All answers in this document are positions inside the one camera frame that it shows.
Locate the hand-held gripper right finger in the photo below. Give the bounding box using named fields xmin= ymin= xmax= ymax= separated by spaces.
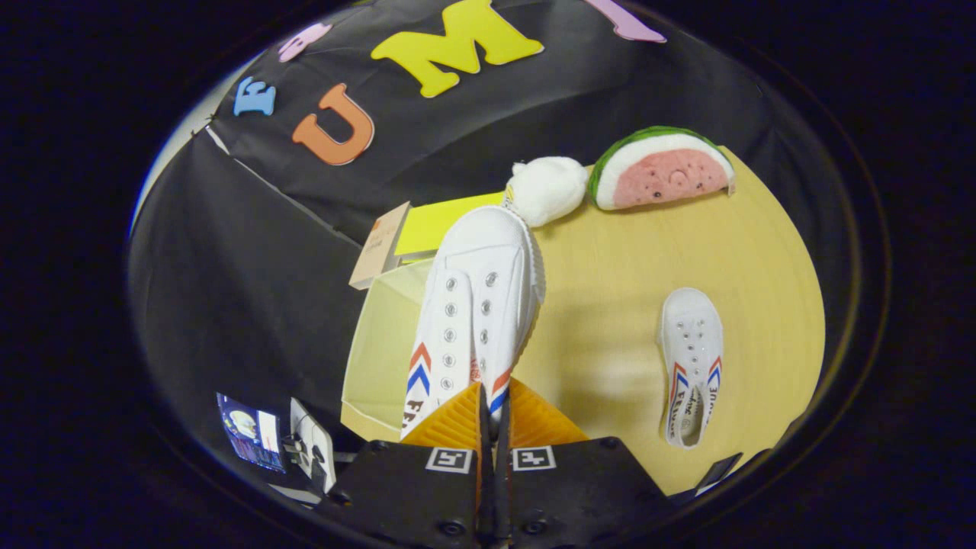
xmin=494 ymin=377 xmax=673 ymax=549

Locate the small lit screen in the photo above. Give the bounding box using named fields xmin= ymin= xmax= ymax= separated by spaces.
xmin=217 ymin=392 xmax=287 ymax=474

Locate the black flat object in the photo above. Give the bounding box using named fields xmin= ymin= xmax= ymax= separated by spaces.
xmin=694 ymin=452 xmax=744 ymax=496

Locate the white canvas shoe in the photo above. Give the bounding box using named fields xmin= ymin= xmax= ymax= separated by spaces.
xmin=400 ymin=204 xmax=546 ymax=441
xmin=657 ymin=287 xmax=725 ymax=449

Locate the yellow book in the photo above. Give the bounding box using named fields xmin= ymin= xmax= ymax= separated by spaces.
xmin=394 ymin=191 xmax=506 ymax=264

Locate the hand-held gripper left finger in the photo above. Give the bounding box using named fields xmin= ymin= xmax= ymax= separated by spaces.
xmin=328 ymin=380 xmax=490 ymax=549

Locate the beige book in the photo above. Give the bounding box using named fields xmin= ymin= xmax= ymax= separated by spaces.
xmin=349 ymin=201 xmax=413 ymax=291

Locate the watermelon slice plush toy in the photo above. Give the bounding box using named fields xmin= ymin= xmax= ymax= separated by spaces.
xmin=587 ymin=126 xmax=737 ymax=212

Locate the beige fabric storage box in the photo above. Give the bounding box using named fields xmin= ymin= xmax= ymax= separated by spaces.
xmin=341 ymin=258 xmax=458 ymax=443

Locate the white device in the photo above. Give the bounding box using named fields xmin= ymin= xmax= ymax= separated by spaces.
xmin=290 ymin=396 xmax=337 ymax=495

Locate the white plush toy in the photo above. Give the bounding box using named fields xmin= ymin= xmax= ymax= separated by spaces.
xmin=505 ymin=156 xmax=589 ymax=228

